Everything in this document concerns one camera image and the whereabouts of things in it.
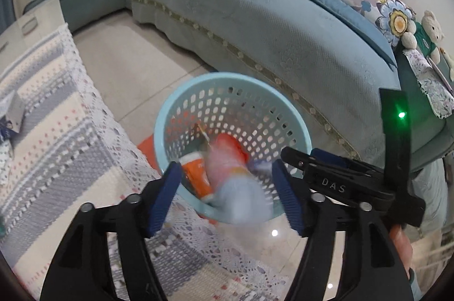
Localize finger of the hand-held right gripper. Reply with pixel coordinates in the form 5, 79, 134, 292
281, 146, 360, 178

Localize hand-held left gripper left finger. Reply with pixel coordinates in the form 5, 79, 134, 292
40, 161, 184, 301

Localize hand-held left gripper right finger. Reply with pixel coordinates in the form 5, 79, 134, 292
271, 159, 414, 301

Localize orange white bottle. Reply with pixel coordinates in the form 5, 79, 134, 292
180, 151, 215, 199

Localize pink and pale blue packet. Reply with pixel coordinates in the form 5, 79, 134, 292
205, 144, 274, 225

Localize orange plastic bag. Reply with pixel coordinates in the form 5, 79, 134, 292
212, 134, 249, 165

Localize thin wooden stick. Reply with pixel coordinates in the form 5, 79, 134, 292
196, 123, 212, 146

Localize light blue plastic basket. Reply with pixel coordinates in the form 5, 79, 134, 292
154, 72, 313, 221

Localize person's right hand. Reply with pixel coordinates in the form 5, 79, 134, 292
389, 225, 415, 285

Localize orange plastic sheet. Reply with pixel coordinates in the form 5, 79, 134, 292
136, 135, 159, 169

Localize pale teal fabric cover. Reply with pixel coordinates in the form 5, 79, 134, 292
411, 157, 449, 245

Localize floral lace armrest cloth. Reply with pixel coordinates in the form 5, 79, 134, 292
402, 47, 454, 119

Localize thin pink rod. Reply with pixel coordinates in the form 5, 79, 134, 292
426, 56, 454, 93

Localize white teddy bear green shirt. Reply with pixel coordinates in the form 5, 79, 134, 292
401, 10, 446, 67

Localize striped lace tablecloth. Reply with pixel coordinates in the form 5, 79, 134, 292
0, 22, 289, 301

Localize teal sofa seat cover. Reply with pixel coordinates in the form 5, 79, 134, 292
127, 0, 404, 165

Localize teal flat cushion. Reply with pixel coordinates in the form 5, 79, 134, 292
283, 0, 398, 70

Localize blue drink carton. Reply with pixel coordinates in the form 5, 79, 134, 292
0, 118, 13, 143

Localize white coffee table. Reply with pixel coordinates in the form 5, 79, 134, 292
0, 0, 69, 75

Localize blue curtain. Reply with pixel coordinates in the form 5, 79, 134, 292
0, 0, 15, 30

